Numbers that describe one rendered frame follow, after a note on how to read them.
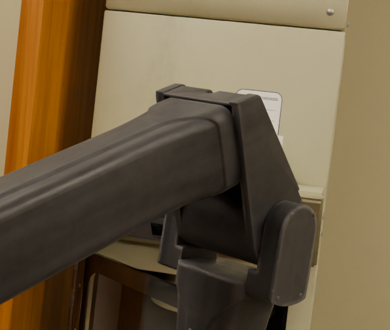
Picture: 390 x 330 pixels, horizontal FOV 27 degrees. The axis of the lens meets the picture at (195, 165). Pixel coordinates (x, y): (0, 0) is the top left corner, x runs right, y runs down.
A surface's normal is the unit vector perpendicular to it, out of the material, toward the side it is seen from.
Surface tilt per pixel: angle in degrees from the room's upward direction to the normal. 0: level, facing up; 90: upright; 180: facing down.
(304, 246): 93
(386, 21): 90
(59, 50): 90
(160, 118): 23
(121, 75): 90
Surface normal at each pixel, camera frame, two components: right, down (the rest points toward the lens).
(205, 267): 0.15, -0.99
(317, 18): -0.18, 0.04
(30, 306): 0.98, 0.12
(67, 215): 0.71, 0.11
